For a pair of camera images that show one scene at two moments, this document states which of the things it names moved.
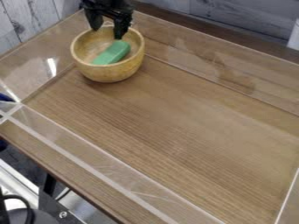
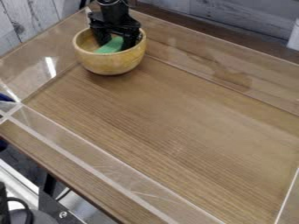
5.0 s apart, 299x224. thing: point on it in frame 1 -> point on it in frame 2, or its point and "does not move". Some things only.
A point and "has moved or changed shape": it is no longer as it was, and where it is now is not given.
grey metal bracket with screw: x=57 y=210 does not move
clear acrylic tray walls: x=189 y=143 does not move
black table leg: x=50 y=185 does not move
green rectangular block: x=114 y=53 has moved or changed shape
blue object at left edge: x=5 y=98 does not move
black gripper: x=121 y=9 -> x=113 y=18
